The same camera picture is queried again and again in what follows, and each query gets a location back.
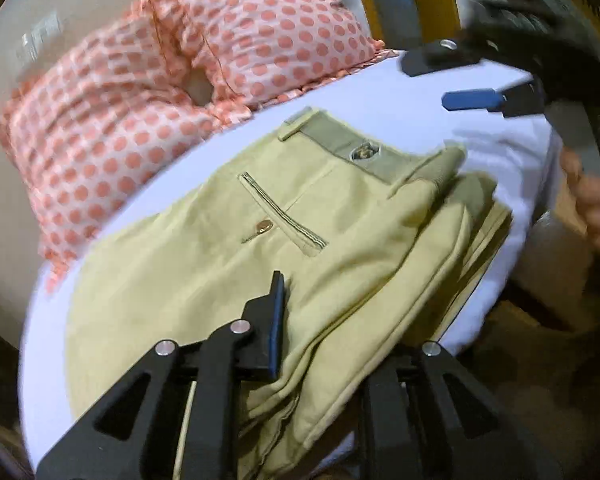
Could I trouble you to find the khaki pants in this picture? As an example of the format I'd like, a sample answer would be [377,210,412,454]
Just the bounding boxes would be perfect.
[66,107,514,480]

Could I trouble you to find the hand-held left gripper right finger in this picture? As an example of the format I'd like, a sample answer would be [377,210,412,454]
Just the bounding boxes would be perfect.
[356,341,565,480]

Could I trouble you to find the orange polka dot pillow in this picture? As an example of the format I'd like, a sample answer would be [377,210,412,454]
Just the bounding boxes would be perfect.
[0,0,397,295]

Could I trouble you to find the person's right hand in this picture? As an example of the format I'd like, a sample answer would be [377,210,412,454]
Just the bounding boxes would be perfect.
[560,149,600,254]

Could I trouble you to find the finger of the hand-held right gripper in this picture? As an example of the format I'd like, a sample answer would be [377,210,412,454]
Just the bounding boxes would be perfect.
[442,83,547,119]
[401,38,486,78]

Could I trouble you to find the white bed sheet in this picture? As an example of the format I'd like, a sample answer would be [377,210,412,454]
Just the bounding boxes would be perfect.
[18,48,567,476]

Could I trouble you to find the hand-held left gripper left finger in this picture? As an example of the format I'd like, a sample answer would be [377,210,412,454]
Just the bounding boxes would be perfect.
[34,270,287,480]

